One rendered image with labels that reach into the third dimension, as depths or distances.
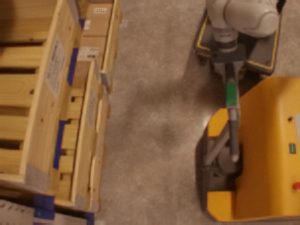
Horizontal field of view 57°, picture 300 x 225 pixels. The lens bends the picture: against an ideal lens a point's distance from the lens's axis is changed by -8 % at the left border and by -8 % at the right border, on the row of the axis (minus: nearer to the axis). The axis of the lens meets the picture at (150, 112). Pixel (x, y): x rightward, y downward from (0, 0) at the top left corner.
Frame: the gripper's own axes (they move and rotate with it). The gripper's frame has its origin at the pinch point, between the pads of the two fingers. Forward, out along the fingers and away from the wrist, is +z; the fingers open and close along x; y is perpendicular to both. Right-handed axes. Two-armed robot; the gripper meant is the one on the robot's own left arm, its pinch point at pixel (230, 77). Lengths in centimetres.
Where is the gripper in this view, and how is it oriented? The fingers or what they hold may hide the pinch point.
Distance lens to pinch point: 119.8
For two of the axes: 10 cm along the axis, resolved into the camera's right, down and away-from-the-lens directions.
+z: 2.3, 7.8, 5.8
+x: 9.5, -0.6, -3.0
